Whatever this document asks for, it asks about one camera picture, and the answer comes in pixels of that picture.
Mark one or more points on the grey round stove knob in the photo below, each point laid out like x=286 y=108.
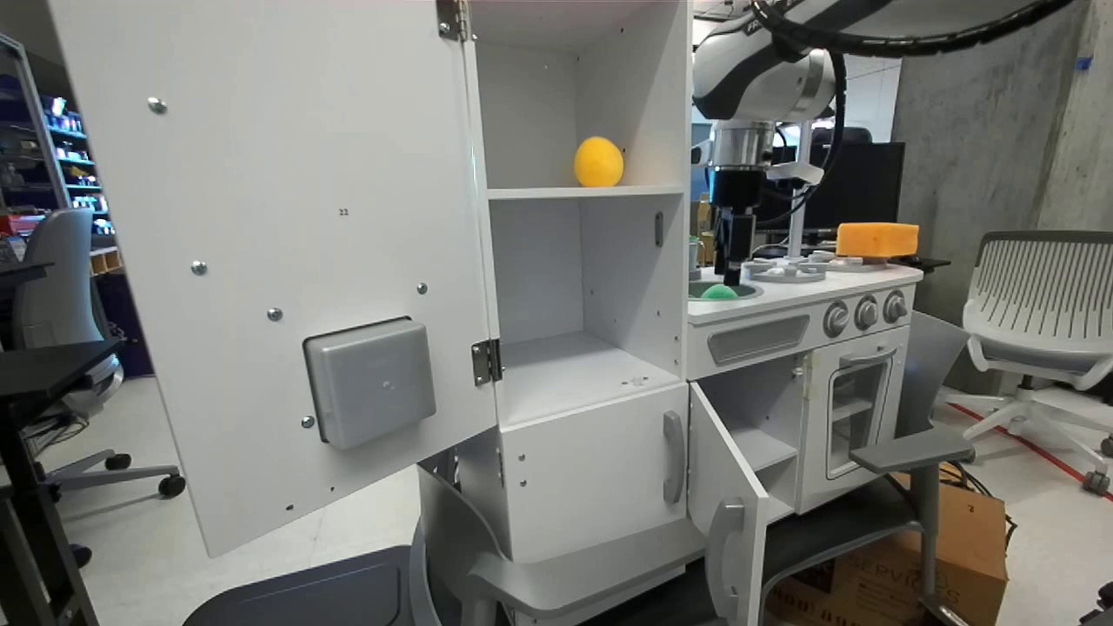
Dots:
x=897 y=302
x=835 y=319
x=867 y=310

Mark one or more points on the grey metal stand table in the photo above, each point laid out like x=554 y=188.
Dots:
x=918 y=445

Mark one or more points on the wide white cabinet door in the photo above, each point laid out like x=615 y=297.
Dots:
x=592 y=474

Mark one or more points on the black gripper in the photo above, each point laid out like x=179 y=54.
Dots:
x=734 y=230

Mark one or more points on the white oven door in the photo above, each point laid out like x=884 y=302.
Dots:
x=857 y=417

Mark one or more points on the black computer monitor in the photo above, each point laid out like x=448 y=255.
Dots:
x=857 y=186

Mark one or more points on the grey metal pole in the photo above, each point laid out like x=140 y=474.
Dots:
x=797 y=226

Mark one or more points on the dark round seat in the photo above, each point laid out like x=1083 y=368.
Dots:
x=316 y=593

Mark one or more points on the white toy kitchen unit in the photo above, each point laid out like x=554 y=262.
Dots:
x=579 y=465

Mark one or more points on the narrow white cabinet door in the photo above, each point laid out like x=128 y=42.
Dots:
x=724 y=465

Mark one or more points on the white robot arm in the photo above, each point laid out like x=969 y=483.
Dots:
x=752 y=81

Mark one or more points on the grey mesh office chair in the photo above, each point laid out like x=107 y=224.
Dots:
x=1044 y=301

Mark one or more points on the tall white cupboard door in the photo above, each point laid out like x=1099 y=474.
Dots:
x=292 y=175

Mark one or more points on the storage shelf with items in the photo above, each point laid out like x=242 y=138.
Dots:
x=71 y=149

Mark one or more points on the metal door hinge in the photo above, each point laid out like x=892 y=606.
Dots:
x=454 y=18
x=484 y=361

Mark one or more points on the silver sink basin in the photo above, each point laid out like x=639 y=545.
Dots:
x=752 y=292

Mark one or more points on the orange sponge block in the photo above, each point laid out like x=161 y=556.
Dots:
x=878 y=240

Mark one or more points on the yellow ball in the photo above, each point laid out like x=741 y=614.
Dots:
x=600 y=162

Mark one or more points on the grey stove burner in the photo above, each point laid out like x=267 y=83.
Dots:
x=803 y=270

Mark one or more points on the grey padded office chair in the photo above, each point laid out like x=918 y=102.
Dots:
x=57 y=291

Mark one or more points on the brown cardboard box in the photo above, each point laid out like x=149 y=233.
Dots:
x=976 y=545

